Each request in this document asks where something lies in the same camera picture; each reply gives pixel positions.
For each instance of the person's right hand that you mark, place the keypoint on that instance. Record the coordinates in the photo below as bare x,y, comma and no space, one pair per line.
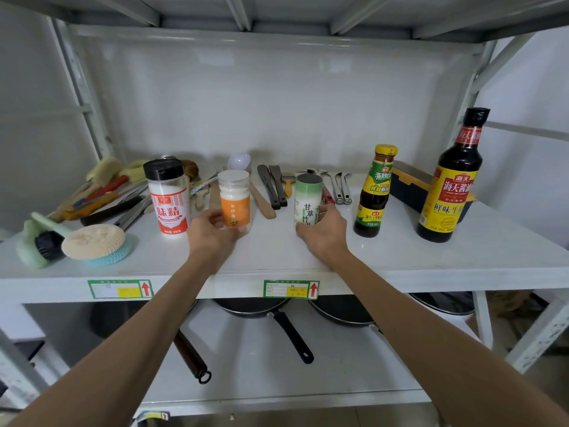
329,237

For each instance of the person's left hand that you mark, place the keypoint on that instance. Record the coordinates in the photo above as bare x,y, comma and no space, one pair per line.
209,242

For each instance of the person's right thumb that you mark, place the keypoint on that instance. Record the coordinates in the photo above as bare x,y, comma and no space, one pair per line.
306,231

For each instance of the person's left thumb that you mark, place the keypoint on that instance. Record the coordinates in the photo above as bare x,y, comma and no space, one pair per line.
234,231

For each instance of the orange label seasoning jar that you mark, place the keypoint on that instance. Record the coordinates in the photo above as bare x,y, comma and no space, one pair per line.
235,197

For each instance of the green cylindrical seasoning can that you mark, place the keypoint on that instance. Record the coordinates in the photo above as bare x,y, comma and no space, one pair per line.
307,195

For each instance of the person's left forearm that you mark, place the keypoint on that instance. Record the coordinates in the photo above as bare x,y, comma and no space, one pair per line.
133,342

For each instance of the person's right forearm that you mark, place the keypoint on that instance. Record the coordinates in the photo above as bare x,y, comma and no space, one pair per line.
426,346

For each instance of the wooden spatula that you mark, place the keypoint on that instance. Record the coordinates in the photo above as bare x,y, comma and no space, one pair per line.
263,202

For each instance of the metal spoon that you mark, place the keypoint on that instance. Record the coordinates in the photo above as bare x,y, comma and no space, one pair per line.
334,188
346,188

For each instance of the black spatula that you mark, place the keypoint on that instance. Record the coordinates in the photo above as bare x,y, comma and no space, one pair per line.
268,186
279,184

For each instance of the green shelf label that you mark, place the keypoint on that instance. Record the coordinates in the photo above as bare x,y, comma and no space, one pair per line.
291,289
120,289

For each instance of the white ladle spoon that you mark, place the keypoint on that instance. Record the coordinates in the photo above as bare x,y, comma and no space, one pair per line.
239,161

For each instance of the red label black cap shaker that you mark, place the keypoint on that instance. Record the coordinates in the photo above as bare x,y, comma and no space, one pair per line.
168,204

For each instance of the brown wooden brush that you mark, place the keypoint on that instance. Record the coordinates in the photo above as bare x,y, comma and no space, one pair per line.
190,169

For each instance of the yellow cap sauce bottle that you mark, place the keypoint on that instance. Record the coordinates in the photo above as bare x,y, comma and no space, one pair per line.
375,191

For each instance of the dark pan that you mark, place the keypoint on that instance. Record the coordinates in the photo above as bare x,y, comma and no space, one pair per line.
444,302
340,311

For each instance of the black frying pan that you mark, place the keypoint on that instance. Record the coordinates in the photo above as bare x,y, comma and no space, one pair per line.
291,333

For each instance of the metal tongs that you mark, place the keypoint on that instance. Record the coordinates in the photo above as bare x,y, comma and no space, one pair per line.
132,213

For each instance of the white metal shelving rack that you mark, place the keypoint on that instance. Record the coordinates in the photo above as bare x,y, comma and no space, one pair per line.
400,277

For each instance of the dark blue box yellow lid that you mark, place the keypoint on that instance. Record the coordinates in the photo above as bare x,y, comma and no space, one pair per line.
411,184

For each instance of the yellow loofah sponge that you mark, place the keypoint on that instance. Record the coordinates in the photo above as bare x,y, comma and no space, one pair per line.
133,169

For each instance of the round beige scrub brush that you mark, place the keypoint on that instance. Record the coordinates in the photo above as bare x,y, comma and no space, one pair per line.
95,242

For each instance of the yellow sponge brush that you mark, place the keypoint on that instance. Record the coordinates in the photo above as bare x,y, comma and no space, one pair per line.
104,168

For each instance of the large dark soy sauce bottle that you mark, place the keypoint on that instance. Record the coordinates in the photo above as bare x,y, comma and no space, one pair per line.
449,186

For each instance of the green dish brush black bristles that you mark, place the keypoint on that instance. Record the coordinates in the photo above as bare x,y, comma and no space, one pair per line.
38,244

